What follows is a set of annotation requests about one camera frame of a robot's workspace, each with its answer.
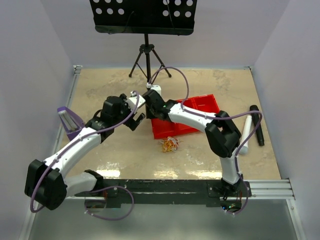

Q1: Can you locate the orange thin cable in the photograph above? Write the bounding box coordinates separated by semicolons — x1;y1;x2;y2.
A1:
162;137;183;152

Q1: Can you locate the red three-compartment bin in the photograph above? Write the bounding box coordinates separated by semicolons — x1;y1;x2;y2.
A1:
151;94;220;139

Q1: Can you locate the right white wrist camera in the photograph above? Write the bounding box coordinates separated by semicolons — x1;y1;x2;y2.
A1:
146;84;162;96

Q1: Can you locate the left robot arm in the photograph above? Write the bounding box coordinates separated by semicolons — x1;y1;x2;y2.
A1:
24;91;146;213

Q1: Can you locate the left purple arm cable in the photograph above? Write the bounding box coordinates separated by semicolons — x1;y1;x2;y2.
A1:
29;90;135;221

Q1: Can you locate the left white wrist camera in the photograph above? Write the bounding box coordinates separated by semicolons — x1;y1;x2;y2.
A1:
125;94;146;113

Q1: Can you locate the purple metronome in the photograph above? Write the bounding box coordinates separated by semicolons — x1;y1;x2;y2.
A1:
57;106;85;141

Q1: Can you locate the yellow thin cable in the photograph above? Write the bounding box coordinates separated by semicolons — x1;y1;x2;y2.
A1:
159;138;180;154

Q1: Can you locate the black music stand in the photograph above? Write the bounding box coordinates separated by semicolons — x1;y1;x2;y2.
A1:
89;0;197;82

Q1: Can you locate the black microphone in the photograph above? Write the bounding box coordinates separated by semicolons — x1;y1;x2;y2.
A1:
251;113;265;147

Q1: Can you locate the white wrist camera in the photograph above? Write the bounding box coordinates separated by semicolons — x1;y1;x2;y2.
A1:
146;84;162;96
125;94;146;113

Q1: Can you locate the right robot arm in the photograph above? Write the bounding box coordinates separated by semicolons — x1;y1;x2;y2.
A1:
142;89;242;197

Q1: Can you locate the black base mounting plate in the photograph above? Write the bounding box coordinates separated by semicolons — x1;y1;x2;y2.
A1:
77;179;252;208

